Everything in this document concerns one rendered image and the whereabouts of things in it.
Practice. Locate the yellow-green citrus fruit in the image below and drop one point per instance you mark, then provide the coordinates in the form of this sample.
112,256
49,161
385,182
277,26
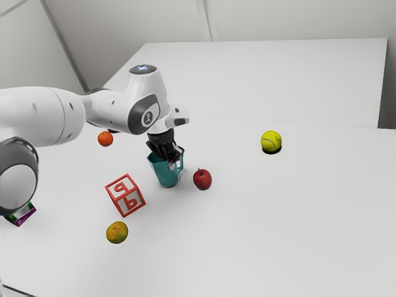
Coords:
117,232

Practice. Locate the orange fruit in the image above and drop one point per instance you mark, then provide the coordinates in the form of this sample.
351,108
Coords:
105,138

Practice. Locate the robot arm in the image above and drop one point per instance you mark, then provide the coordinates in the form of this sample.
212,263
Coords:
46,117

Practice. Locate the yellow tennis ball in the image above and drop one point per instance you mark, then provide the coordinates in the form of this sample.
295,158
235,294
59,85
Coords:
271,140

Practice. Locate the red apple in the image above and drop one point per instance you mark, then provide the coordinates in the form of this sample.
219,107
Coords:
202,179

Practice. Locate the teal faceted mug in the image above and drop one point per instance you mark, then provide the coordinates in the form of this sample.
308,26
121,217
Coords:
165,173

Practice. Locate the red letter block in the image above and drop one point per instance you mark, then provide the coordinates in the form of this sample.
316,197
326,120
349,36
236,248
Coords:
125,195

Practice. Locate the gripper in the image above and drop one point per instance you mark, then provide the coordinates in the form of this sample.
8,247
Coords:
161,143

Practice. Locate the purple green white box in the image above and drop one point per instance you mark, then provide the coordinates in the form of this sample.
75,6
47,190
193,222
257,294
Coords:
21,216

